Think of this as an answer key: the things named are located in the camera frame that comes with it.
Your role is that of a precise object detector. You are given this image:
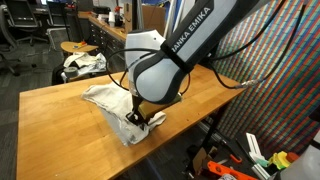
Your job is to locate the small round wooden table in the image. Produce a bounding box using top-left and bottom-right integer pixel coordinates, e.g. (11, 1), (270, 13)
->
(60, 41), (97, 53)

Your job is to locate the black office chair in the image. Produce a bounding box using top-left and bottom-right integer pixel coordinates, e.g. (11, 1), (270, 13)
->
(4, 0), (48, 46)

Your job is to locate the orange plastic tool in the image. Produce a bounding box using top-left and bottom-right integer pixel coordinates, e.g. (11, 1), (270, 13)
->
(206, 161), (258, 180)

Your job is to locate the black table leg frame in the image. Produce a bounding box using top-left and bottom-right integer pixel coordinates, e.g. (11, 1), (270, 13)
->
(186, 103), (231, 174)

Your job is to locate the crumpled white cloth pile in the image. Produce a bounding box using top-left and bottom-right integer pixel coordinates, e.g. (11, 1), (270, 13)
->
(63, 52), (106, 75)

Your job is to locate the yellow green plastic object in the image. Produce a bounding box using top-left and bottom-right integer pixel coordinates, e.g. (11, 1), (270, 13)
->
(269, 151), (291, 170)

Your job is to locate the white towel with grey tape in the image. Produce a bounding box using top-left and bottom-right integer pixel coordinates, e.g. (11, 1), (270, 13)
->
(81, 83), (166, 146)

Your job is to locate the white plastic bracket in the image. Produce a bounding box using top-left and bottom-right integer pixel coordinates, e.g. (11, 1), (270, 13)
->
(246, 133), (265, 163)

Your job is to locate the white paper cup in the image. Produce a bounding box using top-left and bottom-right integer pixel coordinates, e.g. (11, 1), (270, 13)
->
(108, 11), (115, 28)

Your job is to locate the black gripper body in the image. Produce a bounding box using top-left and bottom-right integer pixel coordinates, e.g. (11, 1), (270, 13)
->
(126, 96), (146, 125)

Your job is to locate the black camera stand pole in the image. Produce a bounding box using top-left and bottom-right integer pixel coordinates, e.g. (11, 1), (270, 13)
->
(131, 0), (138, 30)

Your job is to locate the wooden workbench with drawers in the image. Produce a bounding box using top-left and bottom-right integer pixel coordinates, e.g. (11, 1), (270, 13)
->
(78, 12), (126, 58)

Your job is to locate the brown cardboard box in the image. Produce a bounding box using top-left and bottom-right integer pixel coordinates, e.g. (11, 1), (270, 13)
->
(123, 3), (166, 38)

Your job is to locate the grey duct tape roll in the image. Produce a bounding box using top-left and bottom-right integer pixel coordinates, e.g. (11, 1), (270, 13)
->
(64, 67), (78, 78)

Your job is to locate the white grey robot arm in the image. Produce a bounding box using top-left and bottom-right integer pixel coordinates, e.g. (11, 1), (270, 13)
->
(125, 0), (271, 125)

